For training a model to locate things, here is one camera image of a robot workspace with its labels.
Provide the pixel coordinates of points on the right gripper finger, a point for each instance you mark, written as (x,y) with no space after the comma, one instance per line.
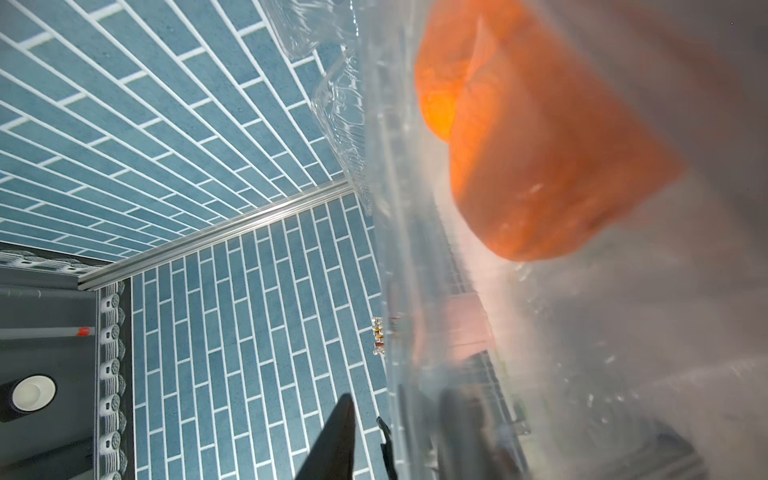
(332,455)

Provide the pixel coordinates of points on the clear container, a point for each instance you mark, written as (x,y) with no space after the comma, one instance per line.
(641,355)

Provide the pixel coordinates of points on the orange pair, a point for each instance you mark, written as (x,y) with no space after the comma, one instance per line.
(543,155)

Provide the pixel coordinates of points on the red marker pen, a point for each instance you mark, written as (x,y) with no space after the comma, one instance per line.
(7,334)

